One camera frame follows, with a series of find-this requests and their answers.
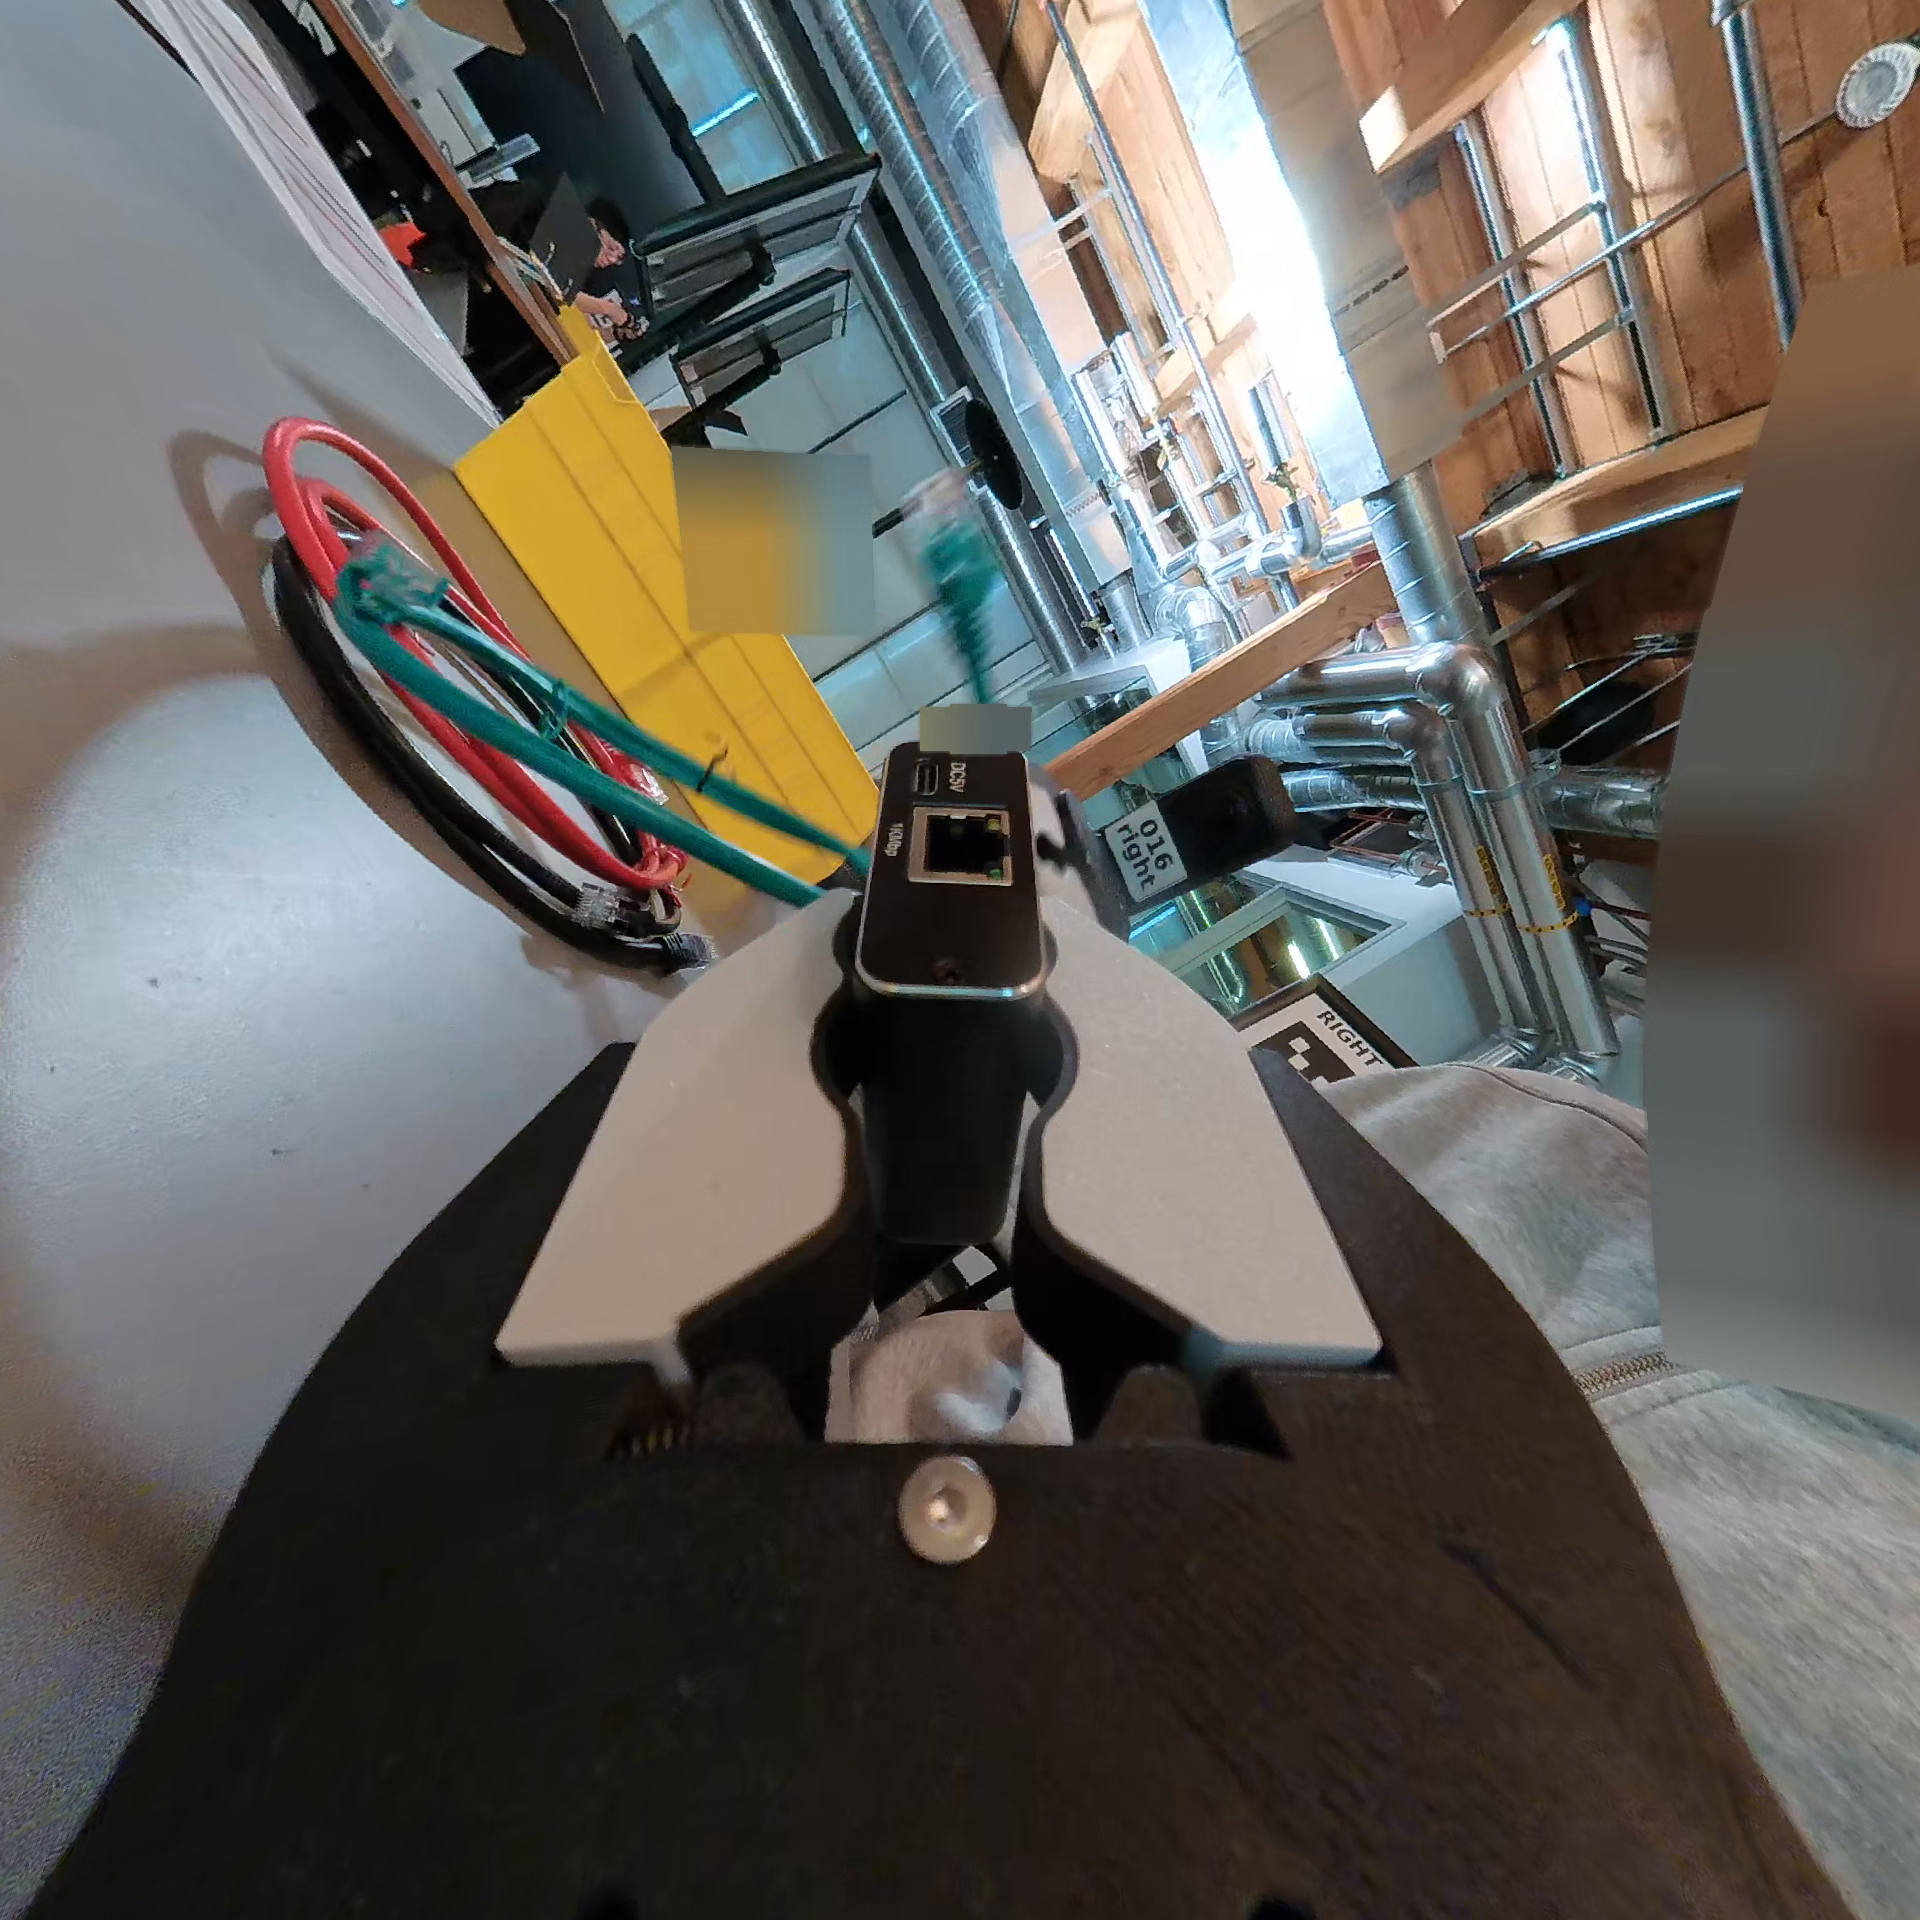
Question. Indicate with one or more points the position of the white printed paper sheet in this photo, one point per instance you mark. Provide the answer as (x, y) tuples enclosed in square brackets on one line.
[(317, 182)]

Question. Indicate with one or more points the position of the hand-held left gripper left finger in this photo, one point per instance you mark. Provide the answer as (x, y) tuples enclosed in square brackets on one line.
[(722, 1141)]

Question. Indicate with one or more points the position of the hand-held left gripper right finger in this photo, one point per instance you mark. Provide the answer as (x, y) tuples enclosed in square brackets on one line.
[(1186, 1154)]

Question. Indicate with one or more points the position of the yellow plastic bin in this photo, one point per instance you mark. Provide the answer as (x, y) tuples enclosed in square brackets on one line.
[(601, 511)]

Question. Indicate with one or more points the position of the black round ceiling lamp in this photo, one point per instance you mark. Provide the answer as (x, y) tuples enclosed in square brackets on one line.
[(993, 458)]

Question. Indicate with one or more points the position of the black network adapter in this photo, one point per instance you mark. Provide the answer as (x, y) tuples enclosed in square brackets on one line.
[(949, 932)]

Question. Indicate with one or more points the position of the silver pipe bundle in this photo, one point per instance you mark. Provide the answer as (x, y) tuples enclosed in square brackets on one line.
[(1454, 720)]

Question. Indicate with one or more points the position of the wooden ceiling beam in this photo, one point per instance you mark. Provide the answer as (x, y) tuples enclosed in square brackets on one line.
[(1277, 646)]

